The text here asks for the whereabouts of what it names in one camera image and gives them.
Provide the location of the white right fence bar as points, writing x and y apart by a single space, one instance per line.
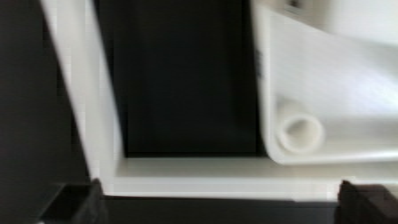
238 178

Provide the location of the white desk top tray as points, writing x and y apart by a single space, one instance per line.
327 53

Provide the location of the white front fence bar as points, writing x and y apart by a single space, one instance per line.
76 40

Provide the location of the white fence bar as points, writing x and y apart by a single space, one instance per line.
238 178
76 40

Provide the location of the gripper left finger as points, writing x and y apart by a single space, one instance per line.
76 205

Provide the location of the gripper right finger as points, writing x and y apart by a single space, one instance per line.
366 205

